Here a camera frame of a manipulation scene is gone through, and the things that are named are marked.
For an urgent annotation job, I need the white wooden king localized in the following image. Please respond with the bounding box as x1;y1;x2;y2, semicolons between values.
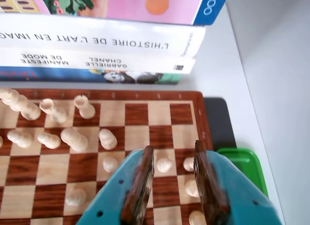
73;95;96;119

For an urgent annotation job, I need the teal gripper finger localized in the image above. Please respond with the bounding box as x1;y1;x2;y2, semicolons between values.
77;145;155;225
194;140;285;225

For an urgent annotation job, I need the black mat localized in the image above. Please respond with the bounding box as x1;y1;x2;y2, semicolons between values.
202;96;237;151

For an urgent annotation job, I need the tall white wooden chess piece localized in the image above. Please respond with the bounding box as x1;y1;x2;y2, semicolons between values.
188;210;206;225
60;127;89;152
98;128;118;150
0;87;41;121
39;98;68;124

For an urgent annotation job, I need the white Gabrielle Chanel book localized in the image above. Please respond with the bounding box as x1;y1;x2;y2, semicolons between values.
0;48;196;74

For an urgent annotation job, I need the colourful panda print box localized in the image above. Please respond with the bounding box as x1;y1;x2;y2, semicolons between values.
0;66;181;85

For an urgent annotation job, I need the wooden chessboard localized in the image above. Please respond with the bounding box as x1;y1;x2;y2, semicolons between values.
0;88;214;225

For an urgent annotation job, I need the thick white art history book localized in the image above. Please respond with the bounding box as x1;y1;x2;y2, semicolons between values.
0;13;206;58

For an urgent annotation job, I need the white wooden pawn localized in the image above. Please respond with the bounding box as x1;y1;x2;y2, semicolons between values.
65;188;87;207
37;131;61;150
102;157;119;174
6;129;34;148
183;157;197;172
156;158;173;173

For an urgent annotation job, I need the green plastic tray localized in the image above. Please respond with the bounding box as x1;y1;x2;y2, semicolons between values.
216;148;269;199

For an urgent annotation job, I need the white wooden knight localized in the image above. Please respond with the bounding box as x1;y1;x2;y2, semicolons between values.
185;178;201;199

